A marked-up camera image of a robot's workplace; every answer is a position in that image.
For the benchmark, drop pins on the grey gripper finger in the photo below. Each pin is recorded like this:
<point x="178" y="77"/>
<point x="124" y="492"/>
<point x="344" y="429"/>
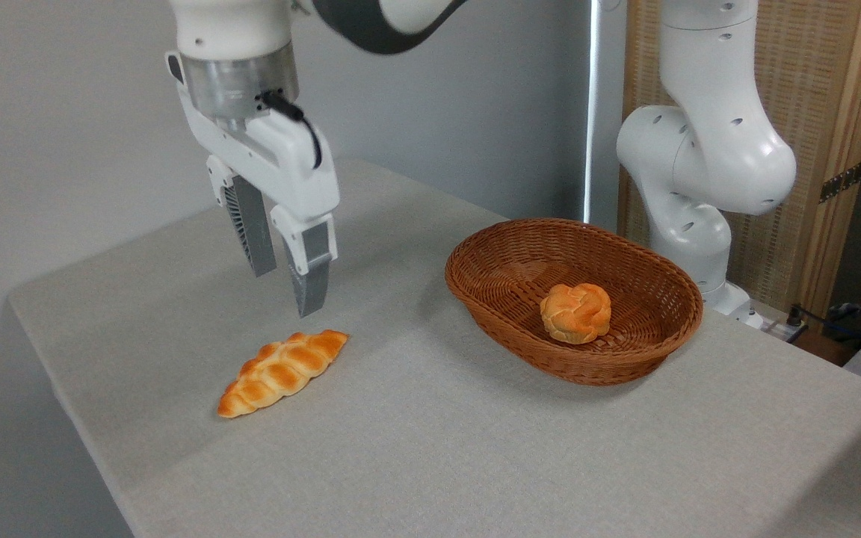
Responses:
<point x="251" y="224"/>
<point x="312" y="261"/>

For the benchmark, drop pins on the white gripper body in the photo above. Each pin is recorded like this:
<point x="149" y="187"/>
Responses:
<point x="281" y="164"/>

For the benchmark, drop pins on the long braided bread loaf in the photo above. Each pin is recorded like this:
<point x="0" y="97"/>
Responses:
<point x="281" y="370"/>

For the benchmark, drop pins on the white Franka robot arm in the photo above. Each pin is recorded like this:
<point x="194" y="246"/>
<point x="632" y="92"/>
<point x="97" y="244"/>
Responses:
<point x="714" y="149"/>

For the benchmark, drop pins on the round knotted bread roll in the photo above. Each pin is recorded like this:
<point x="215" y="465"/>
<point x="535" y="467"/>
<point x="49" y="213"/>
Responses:
<point x="576" y="314"/>

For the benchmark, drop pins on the brown wicker basket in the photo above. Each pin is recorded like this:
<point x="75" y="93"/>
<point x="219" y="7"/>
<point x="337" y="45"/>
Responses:
<point x="647" y="299"/>

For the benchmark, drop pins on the dark metal screen hinge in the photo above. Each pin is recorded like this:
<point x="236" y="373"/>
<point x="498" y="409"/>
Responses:
<point x="841" y="181"/>

